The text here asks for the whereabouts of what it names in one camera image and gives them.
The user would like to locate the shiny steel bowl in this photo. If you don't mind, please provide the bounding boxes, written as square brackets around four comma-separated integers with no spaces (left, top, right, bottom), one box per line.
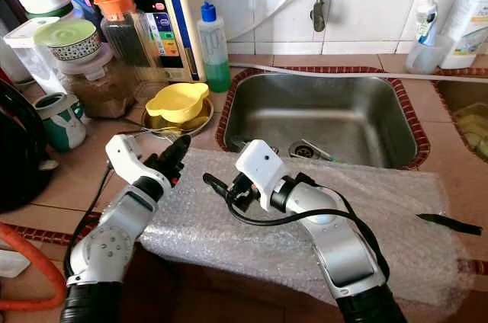
[143,98,214,137]

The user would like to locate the yellow plastic bowl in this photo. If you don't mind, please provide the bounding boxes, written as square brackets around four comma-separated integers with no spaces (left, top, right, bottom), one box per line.
[146,82,210,123]

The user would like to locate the black kitchen appliance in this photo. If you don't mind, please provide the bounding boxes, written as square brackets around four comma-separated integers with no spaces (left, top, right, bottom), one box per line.
[0,79,58,213]

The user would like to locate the clear bubble wrap sheet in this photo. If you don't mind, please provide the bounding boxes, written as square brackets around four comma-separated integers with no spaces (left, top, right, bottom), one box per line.
[139,148,475,301]

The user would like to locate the green soap bottle blue cap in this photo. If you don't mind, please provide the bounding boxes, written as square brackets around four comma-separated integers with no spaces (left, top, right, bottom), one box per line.
[197,2,231,93]

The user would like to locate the glass jar pink lid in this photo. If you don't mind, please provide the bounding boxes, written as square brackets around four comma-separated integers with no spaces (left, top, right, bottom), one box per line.
[57,43,134,118]

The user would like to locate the green and white mug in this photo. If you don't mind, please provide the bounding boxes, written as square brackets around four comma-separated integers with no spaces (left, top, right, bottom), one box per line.
[34,92,87,152]

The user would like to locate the glass jar orange lid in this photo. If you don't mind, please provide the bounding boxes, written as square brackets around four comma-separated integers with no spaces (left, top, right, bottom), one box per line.
[93,0,157,99]

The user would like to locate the thin white counter pipe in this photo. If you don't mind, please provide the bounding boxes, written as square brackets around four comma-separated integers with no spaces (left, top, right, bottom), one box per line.
[229,62,488,78]

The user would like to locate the beige water ionizer machine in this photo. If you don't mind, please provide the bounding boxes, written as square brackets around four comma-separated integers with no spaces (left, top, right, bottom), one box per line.
[114,0,207,82]

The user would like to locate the patterned bowl green lid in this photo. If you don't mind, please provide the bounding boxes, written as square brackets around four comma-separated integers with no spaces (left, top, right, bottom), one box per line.
[34,18,101,61]

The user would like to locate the clear box white lid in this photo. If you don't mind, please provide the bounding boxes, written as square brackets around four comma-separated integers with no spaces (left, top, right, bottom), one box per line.
[4,17,69,95]

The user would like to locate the white plastic box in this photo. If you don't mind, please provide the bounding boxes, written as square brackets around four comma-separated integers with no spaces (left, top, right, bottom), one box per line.
[0,251,31,278]

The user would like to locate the clear plastic cup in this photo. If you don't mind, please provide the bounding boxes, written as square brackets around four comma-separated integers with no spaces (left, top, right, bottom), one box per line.
[406,30,451,74]

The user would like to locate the black tape strip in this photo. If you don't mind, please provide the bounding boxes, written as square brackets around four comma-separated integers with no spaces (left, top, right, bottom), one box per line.
[417,213,483,235]

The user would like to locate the white toothpaste tube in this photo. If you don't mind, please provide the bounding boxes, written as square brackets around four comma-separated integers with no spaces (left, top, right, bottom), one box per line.
[416,0,438,42]

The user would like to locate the clear plastic food container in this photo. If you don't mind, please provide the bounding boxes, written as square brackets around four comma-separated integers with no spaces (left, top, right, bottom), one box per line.
[454,102,488,158]

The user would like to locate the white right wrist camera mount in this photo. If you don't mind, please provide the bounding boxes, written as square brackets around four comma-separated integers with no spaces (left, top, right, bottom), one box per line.
[235,139,291,211]

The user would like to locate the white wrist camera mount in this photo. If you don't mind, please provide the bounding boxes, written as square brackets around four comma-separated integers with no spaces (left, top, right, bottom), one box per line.
[235,139,291,211]
[105,134,161,183]

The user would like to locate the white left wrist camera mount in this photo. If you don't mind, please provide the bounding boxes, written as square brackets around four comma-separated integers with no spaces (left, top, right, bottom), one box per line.
[105,134,161,183]

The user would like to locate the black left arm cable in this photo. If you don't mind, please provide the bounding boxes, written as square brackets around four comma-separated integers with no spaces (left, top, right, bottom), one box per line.
[63,163,111,278]

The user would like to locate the white faucet hose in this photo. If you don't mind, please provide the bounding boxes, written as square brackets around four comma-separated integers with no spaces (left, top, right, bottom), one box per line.
[229,0,321,42]

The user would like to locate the orange hose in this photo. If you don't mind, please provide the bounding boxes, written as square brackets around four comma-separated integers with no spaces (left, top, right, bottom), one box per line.
[0,222,68,310]

